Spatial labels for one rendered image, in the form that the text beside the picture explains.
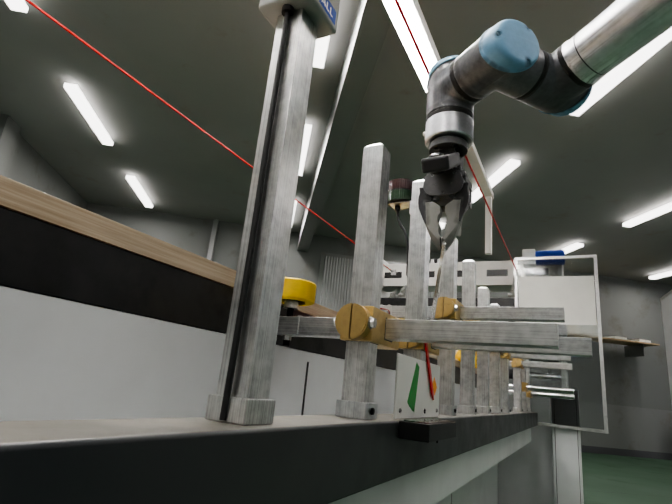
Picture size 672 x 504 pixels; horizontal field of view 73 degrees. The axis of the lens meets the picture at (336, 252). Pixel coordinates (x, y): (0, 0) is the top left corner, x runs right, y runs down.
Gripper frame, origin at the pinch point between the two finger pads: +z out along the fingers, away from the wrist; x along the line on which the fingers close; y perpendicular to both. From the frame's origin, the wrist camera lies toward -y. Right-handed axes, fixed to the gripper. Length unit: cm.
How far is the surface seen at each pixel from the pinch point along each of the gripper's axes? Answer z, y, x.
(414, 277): 3.8, 9.9, 7.9
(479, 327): 16.1, -10.9, -8.5
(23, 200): 11, -53, 27
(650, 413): 28, 1036, -141
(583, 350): 16.0, 14.1, -21.2
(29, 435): 29, -60, 5
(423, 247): -2.4, 10.0, 6.4
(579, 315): -31, 264, -22
